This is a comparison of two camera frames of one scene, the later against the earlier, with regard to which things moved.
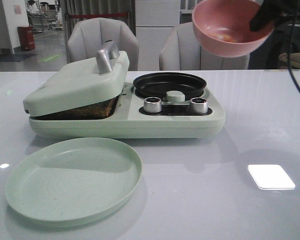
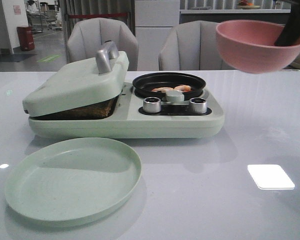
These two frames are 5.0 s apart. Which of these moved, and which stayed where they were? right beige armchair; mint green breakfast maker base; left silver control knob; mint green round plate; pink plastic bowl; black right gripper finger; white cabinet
Moved: pink plastic bowl; black right gripper finger
Stayed: left silver control knob; mint green breakfast maker base; white cabinet; mint green round plate; right beige armchair
